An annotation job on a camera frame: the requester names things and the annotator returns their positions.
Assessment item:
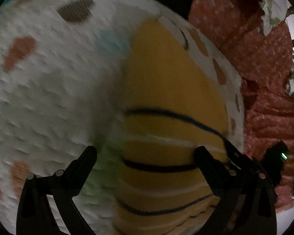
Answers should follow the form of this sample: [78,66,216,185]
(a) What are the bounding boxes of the yellow striped small garment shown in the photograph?
[113,19,228,234]

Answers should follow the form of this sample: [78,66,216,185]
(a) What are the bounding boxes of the red dotted quilt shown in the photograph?
[189,0,294,211]

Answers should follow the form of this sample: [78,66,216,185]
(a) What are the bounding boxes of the white quilted heart blanket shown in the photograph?
[0,0,244,234]

